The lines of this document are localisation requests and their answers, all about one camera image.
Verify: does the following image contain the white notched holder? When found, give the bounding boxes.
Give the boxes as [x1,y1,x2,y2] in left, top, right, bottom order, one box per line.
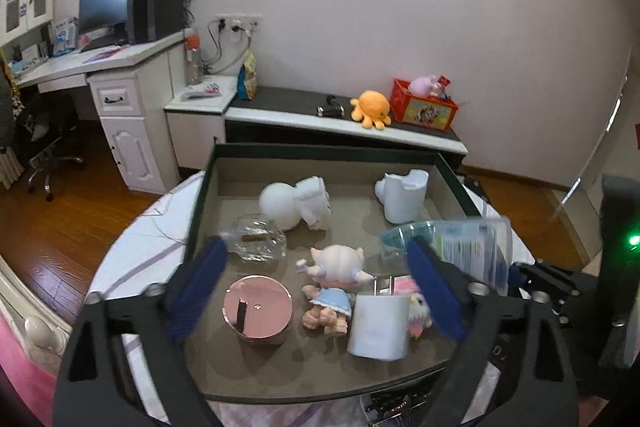
[375,168,430,225]

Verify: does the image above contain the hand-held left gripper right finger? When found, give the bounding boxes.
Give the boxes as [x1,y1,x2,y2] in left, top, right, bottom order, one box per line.
[406,236,582,427]

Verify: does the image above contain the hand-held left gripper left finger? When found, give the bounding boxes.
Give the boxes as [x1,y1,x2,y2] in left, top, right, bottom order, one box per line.
[52,234,229,427]

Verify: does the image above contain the black computer tower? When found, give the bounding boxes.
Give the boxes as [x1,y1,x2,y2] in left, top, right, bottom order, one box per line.
[126,0,187,45]

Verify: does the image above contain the red storage crate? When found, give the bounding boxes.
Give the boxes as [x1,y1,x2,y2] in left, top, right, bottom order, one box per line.
[389,78,460,134]

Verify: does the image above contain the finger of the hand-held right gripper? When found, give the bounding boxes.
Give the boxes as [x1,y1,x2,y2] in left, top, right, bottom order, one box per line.
[506,259,603,295]
[522,289,608,334]

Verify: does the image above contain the low black white cabinet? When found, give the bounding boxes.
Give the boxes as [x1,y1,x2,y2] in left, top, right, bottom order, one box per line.
[224,86,470,180]

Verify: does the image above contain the white wall outlet strip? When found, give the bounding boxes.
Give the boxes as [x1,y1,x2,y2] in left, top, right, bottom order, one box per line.
[215,13,263,35]

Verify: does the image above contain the small doll in blue dress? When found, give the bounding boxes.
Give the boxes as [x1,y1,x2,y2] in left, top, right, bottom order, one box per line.
[295,244,373,337]

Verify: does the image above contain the white corner cabinet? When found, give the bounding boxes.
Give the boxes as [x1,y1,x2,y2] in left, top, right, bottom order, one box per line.
[164,74,240,172]

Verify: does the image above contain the loose papers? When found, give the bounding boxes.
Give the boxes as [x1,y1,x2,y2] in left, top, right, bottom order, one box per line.
[182,79,223,100]

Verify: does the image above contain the small black device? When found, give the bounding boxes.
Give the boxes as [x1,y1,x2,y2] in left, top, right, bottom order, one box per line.
[316,96,345,116]

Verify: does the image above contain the blue white boxes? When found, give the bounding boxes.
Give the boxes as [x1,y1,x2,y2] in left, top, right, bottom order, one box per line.
[50,18,80,56]

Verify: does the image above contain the dark shallow tray box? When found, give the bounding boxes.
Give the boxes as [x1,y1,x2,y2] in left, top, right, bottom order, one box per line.
[184,142,493,405]

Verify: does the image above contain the yellow blue snack bag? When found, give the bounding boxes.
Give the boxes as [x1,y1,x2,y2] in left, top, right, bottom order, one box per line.
[236,51,259,101]

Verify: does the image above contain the white desk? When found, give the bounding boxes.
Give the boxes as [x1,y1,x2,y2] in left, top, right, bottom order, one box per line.
[10,29,201,195]

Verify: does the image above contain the white plug charger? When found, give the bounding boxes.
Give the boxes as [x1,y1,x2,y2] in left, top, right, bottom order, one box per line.
[347,274,412,362]

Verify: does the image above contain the white round-headed figure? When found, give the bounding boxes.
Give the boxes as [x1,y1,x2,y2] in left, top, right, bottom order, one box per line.
[258,176,333,230]

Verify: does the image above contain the small pink plush toy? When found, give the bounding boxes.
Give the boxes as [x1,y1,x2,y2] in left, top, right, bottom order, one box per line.
[392,276,436,340]

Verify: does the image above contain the black office chair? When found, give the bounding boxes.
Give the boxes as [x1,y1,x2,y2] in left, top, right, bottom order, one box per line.
[15,89,86,202]

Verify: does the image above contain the rose gold round box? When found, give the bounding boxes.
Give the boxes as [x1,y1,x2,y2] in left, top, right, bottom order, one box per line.
[223,275,294,347]

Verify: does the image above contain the clear plastic jar with packets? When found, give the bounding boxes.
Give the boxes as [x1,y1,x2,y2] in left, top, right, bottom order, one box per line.
[380,216,513,295]

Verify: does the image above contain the orange octopus plush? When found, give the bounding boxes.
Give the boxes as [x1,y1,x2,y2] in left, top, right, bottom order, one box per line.
[349,90,391,131]

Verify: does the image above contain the clear glass bottle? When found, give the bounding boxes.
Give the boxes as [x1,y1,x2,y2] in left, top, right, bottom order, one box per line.
[220,217,288,264]

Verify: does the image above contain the cream bed frame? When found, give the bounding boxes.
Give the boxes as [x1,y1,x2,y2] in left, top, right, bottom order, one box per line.
[0,252,76,380]

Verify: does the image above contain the black power cable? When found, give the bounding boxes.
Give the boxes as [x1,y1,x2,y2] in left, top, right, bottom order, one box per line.
[206,18,236,75]

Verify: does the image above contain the bottle with orange cap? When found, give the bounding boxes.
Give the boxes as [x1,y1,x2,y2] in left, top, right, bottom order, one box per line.
[185,33,203,85]

